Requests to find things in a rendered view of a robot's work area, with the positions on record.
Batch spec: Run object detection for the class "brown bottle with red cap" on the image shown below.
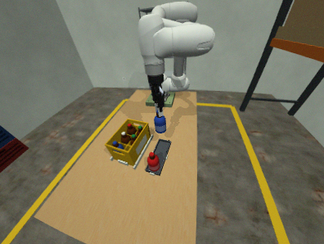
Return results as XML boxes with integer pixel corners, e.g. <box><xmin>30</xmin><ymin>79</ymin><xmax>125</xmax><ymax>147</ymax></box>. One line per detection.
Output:
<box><xmin>127</xmin><ymin>124</ymin><xmax>137</xmax><ymax>135</ymax></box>

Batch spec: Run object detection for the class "brown bottle with green cap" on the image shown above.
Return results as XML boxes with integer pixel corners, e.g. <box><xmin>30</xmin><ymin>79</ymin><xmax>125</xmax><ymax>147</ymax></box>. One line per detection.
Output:
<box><xmin>137</xmin><ymin>126</ymin><xmax>143</xmax><ymax>136</ymax></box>
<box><xmin>131</xmin><ymin>134</ymin><xmax>137</xmax><ymax>145</ymax></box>

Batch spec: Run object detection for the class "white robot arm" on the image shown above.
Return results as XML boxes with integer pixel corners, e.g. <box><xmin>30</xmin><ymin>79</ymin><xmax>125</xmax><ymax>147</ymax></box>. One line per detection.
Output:
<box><xmin>138</xmin><ymin>2</ymin><xmax>215</xmax><ymax>102</ymax></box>

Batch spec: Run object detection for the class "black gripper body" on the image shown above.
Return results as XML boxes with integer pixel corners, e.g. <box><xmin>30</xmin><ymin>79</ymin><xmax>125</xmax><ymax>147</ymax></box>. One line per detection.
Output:
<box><xmin>147</xmin><ymin>74</ymin><xmax>164</xmax><ymax>93</ymax></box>

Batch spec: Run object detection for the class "brown bottle with white cap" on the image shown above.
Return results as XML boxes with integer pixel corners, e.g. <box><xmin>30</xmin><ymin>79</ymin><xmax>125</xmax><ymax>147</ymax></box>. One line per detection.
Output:
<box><xmin>121</xmin><ymin>132</ymin><xmax>131</xmax><ymax>145</ymax></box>

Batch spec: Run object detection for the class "blue bottle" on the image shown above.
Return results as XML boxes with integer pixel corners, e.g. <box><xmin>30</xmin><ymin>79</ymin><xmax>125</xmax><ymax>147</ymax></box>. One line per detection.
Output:
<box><xmin>154</xmin><ymin>111</ymin><xmax>166</xmax><ymax>133</ymax></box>
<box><xmin>113</xmin><ymin>141</ymin><xmax>124</xmax><ymax>150</ymax></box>

